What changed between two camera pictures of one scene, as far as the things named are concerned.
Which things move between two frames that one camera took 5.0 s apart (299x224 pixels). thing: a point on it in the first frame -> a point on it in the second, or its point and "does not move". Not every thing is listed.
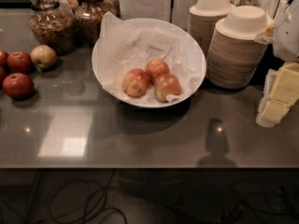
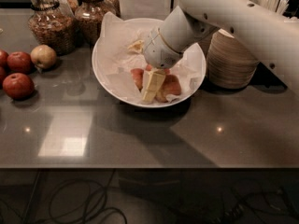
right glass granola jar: [90, 14] does not move
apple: [166, 85] does not move
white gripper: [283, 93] -> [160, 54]
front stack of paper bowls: [235, 57] does not move
